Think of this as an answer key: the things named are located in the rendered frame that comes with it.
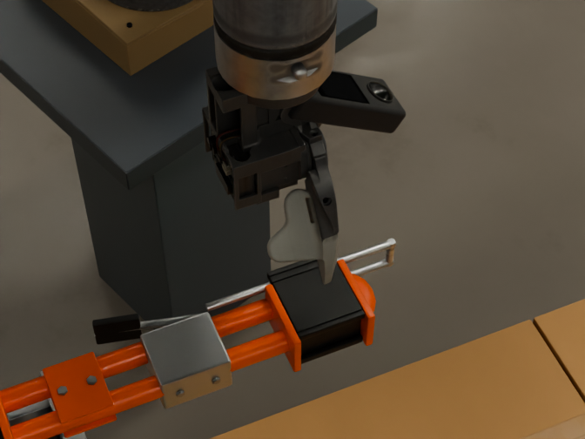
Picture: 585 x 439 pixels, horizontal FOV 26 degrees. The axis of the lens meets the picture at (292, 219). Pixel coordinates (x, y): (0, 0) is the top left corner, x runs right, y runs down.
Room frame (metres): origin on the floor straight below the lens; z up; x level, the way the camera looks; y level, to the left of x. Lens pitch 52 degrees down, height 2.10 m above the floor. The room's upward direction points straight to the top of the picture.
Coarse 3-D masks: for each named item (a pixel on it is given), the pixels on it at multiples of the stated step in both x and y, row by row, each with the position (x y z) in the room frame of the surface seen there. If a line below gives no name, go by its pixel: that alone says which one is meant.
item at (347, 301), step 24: (336, 264) 0.73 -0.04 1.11; (288, 288) 0.70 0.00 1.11; (312, 288) 0.70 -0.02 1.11; (336, 288) 0.70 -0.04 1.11; (288, 312) 0.67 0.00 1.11; (312, 312) 0.67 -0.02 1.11; (336, 312) 0.67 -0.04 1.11; (360, 312) 0.67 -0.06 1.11; (288, 336) 0.65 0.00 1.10; (312, 336) 0.65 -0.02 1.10; (336, 336) 0.67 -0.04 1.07; (360, 336) 0.67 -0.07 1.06; (288, 360) 0.65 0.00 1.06; (312, 360) 0.65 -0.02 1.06
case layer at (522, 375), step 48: (528, 336) 1.01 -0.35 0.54; (576, 336) 1.01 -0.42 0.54; (384, 384) 0.93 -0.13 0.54; (432, 384) 0.93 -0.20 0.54; (480, 384) 0.93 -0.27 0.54; (528, 384) 0.93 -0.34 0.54; (576, 384) 0.93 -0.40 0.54; (240, 432) 0.85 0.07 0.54; (288, 432) 0.85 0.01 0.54; (336, 432) 0.85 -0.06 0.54; (384, 432) 0.85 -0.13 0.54; (432, 432) 0.85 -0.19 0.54; (480, 432) 0.85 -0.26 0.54; (528, 432) 0.85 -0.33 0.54; (576, 432) 0.85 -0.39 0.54
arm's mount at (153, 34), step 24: (48, 0) 1.49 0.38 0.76; (72, 0) 1.43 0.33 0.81; (96, 0) 1.42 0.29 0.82; (72, 24) 1.44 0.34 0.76; (96, 24) 1.39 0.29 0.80; (120, 24) 1.37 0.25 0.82; (144, 24) 1.38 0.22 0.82; (168, 24) 1.39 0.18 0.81; (192, 24) 1.42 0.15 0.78; (120, 48) 1.35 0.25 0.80; (144, 48) 1.36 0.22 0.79; (168, 48) 1.39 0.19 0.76
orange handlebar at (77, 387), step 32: (224, 320) 0.67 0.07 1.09; (256, 320) 0.68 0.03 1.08; (128, 352) 0.64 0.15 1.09; (256, 352) 0.64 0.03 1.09; (32, 384) 0.60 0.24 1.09; (64, 384) 0.60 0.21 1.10; (96, 384) 0.60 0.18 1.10; (128, 384) 0.61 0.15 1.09; (64, 416) 0.57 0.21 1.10; (96, 416) 0.57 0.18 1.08
